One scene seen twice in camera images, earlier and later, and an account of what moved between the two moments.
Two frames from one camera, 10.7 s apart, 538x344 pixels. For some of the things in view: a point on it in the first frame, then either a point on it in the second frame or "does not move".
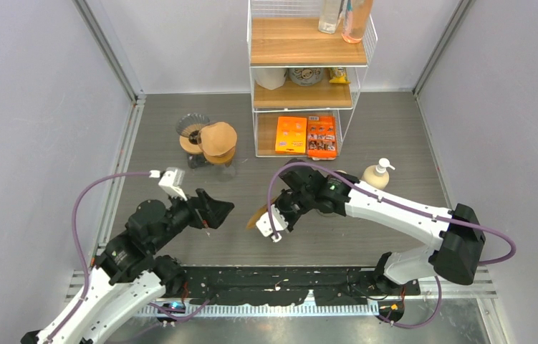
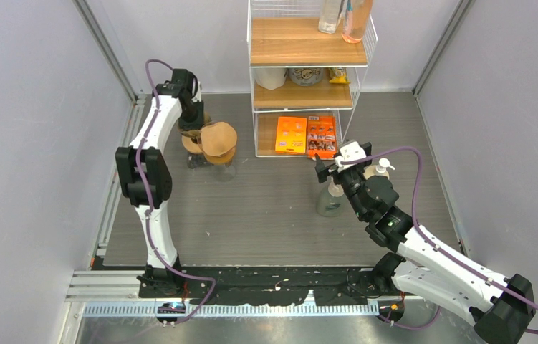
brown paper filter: (252, 223) to (195, 135)
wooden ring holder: (189, 146) does not move
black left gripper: (213, 212) to (199, 122)
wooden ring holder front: (223, 158) does not move
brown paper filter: (218, 138) does not move
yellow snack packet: (339, 75) does not move
